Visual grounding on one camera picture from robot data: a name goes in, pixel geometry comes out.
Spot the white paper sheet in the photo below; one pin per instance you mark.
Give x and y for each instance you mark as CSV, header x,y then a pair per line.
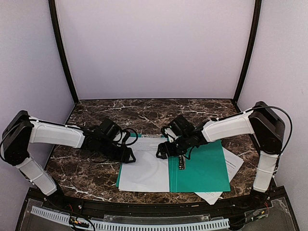
x,y
148,173

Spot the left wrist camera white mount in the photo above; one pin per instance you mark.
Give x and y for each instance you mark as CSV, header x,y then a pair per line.
x,y
113,132

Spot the black frame post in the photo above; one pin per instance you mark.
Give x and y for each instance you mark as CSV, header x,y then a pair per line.
x,y
249,50
61,50

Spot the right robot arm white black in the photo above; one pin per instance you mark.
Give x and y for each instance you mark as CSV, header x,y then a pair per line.
x,y
260,122

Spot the white slotted cable duct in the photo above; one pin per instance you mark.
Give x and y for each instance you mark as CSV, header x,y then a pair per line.
x,y
121,223

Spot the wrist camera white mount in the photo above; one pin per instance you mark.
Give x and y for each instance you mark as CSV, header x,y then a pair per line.
x,y
113,132
178,127

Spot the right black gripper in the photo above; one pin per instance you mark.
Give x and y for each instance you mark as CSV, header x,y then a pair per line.
x,y
169,149

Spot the right black frame post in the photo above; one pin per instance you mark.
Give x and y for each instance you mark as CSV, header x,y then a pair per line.
x,y
249,50

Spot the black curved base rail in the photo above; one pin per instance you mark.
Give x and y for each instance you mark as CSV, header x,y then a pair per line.
x,y
231,207

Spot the metal centre spring clip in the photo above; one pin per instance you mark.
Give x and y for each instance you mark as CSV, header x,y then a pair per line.
x,y
182,162

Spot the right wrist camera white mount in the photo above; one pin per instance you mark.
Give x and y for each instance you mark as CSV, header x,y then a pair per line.
x,y
178,127

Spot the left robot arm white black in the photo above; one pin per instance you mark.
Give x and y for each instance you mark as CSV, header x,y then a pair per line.
x,y
25,131

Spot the metal top clip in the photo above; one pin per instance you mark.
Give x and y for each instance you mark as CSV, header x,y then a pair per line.
x,y
151,136

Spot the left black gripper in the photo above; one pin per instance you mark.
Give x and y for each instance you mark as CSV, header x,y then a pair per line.
x,y
121,153

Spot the left black frame post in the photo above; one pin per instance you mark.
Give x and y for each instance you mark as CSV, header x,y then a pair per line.
x,y
61,50

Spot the green plastic folder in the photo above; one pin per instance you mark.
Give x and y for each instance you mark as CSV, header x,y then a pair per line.
x,y
206,171

